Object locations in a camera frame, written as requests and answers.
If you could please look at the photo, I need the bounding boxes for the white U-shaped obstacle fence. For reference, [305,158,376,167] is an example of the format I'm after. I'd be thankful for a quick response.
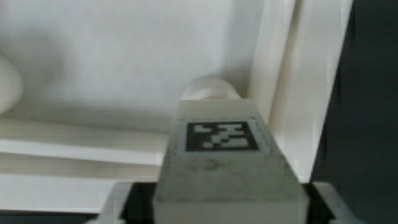
[0,0,354,213]

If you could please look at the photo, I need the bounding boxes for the white table leg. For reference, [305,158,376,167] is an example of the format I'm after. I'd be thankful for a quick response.
[154,77,310,224]

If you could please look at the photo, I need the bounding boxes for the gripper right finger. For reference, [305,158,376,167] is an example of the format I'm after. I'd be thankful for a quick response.
[305,182,369,224]

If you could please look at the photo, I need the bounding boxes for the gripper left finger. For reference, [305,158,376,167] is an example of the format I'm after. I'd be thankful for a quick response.
[98,182,134,224]

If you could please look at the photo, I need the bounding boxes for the white square tabletop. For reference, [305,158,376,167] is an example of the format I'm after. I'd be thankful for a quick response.
[0,0,296,165]

